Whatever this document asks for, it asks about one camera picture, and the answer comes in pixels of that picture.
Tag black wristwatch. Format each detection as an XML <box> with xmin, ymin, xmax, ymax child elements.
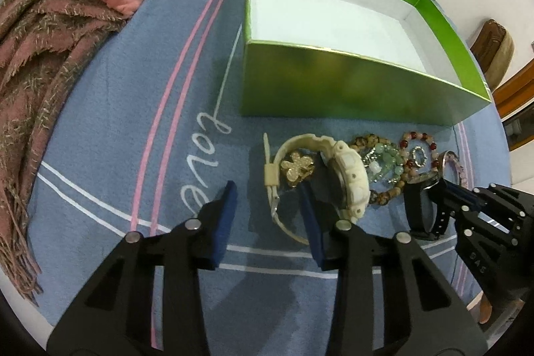
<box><xmin>404</xmin><ymin>171</ymin><xmax>450</xmax><ymax>241</ymax></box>

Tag white chunky wristwatch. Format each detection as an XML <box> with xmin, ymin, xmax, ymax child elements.
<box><xmin>262</xmin><ymin>134</ymin><xmax>370</xmax><ymax>245</ymax></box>

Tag brown wooden chair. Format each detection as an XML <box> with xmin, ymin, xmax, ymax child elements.
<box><xmin>471</xmin><ymin>19</ymin><xmax>515</xmax><ymax>92</ymax></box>

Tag gold bear charm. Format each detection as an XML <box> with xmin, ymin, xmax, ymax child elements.
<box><xmin>280</xmin><ymin>151</ymin><xmax>315</xmax><ymax>188</ymax></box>

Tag blue striped bedsheet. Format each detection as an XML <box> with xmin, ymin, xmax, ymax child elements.
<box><xmin>29</xmin><ymin>0</ymin><xmax>511</xmax><ymax>355</ymax></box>

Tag green cardboard box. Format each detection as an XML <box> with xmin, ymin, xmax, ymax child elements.
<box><xmin>242</xmin><ymin>0</ymin><xmax>491</xmax><ymax>125</ymax></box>

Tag brown fringed scarf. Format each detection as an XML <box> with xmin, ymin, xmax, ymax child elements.
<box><xmin>0</xmin><ymin>0</ymin><xmax>127</xmax><ymax>302</ymax></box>

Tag small silver ring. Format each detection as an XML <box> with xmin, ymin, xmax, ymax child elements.
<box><xmin>409</xmin><ymin>145</ymin><xmax>427</xmax><ymax>167</ymax></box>

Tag red and pink bead bracelet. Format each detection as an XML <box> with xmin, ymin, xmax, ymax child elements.
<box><xmin>397</xmin><ymin>131</ymin><xmax>441</xmax><ymax>171</ymax></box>

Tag green jade bead bracelet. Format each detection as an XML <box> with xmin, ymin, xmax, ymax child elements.
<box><xmin>362</xmin><ymin>142</ymin><xmax>406</xmax><ymax>184</ymax></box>

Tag brown bead bracelet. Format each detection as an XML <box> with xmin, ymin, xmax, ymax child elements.
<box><xmin>349</xmin><ymin>133</ymin><xmax>415</xmax><ymax>207</ymax></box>

